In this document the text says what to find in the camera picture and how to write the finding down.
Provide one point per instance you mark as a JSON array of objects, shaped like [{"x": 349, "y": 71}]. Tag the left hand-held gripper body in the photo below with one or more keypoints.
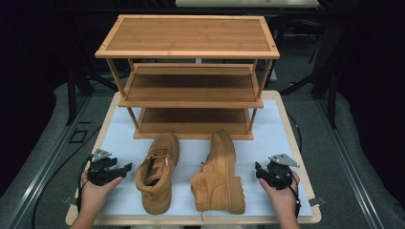
[{"x": 99, "y": 173}]

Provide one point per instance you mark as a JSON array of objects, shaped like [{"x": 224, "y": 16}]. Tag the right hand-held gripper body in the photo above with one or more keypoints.
[{"x": 281, "y": 175}]

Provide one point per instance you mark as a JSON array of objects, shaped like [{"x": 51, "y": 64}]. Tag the tan suede boot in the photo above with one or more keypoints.
[
  {"x": 159, "y": 178},
  {"x": 219, "y": 181}
]

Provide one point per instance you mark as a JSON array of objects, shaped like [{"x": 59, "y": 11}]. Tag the wooden three-tier shoe rack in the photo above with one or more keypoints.
[{"x": 191, "y": 35}]

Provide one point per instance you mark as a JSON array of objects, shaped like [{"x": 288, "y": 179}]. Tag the person's left hand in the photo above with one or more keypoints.
[{"x": 95, "y": 194}]

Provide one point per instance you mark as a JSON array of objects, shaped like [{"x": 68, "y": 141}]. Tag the person's right hand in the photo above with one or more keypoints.
[{"x": 280, "y": 200}]

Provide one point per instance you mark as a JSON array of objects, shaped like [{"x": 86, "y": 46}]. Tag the grey metal table clip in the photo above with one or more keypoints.
[
  {"x": 316, "y": 201},
  {"x": 70, "y": 200}
]

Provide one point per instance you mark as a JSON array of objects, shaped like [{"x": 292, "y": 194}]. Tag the light blue table mat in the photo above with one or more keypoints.
[{"x": 191, "y": 154}]

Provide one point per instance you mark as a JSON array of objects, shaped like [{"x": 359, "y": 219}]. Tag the black metal stand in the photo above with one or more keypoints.
[
  {"x": 71, "y": 95},
  {"x": 331, "y": 92}
]

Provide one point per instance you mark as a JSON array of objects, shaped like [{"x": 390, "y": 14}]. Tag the grey metal floor rail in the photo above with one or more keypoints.
[
  {"x": 41, "y": 171},
  {"x": 353, "y": 171}
]

